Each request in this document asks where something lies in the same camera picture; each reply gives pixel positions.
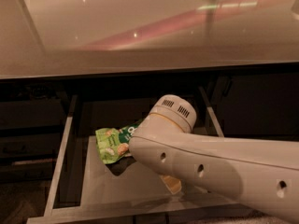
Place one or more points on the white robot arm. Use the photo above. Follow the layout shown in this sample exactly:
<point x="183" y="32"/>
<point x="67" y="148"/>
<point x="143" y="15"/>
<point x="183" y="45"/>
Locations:
<point x="261" y="174"/>

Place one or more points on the green snack bag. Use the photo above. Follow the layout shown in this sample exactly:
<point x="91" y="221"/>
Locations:
<point x="113" y="144"/>

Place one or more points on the dark drawer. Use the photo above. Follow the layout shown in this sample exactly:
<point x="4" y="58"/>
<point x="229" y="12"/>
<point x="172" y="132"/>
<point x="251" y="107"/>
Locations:
<point x="19" y="171"/>
<point x="85" y="191"/>
<point x="29" y="145"/>
<point x="29" y="114"/>

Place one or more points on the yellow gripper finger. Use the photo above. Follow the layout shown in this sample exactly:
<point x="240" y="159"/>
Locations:
<point x="172" y="184"/>

